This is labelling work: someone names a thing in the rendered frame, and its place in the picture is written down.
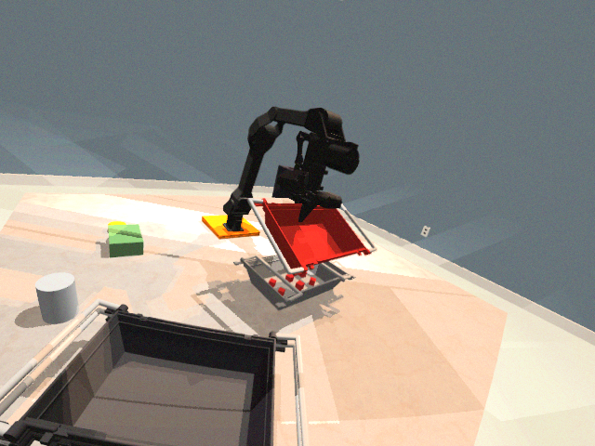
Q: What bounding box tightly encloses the green block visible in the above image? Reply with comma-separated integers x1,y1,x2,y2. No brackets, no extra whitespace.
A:
109,224,144,258

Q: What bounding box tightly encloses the white cylinder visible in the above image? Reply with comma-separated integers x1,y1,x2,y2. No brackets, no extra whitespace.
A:
35,272,79,324

